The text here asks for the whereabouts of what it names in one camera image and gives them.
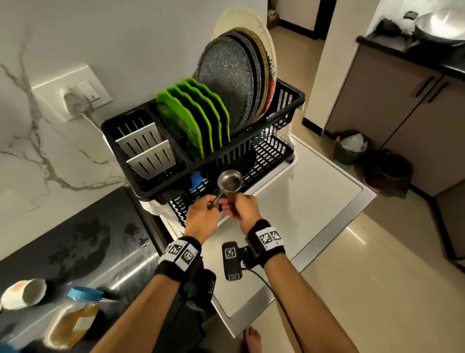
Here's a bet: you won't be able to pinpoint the white ceramic cup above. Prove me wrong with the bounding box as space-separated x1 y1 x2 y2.
0 278 48 312

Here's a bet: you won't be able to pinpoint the green bin with white bag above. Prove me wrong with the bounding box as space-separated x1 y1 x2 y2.
332 129 373 166

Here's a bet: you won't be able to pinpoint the white wall socket plate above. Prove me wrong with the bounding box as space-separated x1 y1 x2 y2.
31 64 113 122

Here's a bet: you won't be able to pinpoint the black plastic dish rack basket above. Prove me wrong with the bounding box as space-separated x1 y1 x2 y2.
101 78 306 203

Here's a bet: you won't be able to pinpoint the large white plate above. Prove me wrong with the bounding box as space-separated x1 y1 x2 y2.
212 6 278 114

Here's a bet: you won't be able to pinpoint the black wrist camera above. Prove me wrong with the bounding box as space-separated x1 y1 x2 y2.
180 256 217 313
222 241 256 281

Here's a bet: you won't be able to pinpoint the person's left forearm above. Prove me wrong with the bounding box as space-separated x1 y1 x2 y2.
89 271 186 353

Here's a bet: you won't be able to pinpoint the white power plug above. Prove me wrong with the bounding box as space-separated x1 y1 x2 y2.
62 91 91 117

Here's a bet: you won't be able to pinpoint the green scalloped plate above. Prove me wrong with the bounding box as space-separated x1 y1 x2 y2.
176 81 223 150
185 77 232 145
166 86 215 155
156 91 205 163

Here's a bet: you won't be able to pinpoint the black kitchen countertop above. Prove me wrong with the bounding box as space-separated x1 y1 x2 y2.
355 20 465 81

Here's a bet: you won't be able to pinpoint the dark door frame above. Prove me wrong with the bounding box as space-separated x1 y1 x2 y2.
313 0 338 41

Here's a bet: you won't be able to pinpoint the black camera cable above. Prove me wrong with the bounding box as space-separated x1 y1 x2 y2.
243 267 305 353

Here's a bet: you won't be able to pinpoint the black object on counter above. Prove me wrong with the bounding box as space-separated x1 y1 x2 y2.
375 17 404 38

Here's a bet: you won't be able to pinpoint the person's left hand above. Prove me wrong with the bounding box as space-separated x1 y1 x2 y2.
184 194 221 245

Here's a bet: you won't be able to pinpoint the steel wok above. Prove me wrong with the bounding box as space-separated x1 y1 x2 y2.
413 9 465 47

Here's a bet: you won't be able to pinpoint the black dish rack lower tier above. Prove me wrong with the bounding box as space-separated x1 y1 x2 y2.
168 134 295 227

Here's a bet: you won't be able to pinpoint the person's black shorts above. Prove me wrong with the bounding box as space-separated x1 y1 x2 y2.
157 287 219 353

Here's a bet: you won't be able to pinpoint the white slotted cutlery divider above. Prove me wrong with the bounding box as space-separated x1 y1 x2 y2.
115 122 163 157
126 140 178 180

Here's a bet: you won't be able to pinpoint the beige brown plate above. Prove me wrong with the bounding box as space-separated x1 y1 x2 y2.
232 27 271 121

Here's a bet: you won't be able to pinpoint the person's foot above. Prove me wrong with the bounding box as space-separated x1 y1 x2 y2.
243 326 263 353

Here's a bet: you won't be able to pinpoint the grey speckled plate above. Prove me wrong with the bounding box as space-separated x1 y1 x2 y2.
217 31 263 125
194 35 256 136

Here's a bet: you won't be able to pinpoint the small steel saucepan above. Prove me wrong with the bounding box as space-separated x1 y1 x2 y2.
211 169 244 209

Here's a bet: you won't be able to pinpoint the beige kitchen cabinet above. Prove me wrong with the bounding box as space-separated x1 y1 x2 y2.
323 44 465 198

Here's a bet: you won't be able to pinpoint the person's right hand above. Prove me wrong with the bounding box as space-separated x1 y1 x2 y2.
219 192 263 235

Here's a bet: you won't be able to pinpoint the blue-lidded plastic jar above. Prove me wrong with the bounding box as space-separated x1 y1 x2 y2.
43 287 105 350

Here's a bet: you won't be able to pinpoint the dark waste bin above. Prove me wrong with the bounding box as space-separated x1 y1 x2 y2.
363 150 413 199

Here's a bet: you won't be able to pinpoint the person's right forearm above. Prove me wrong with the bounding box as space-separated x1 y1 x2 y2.
262 251 361 353

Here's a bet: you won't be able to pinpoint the black marker wristband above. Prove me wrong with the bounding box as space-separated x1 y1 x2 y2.
154 236 202 283
246 219 287 269

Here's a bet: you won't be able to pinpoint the white power cable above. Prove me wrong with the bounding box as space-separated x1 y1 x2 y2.
82 111 107 134

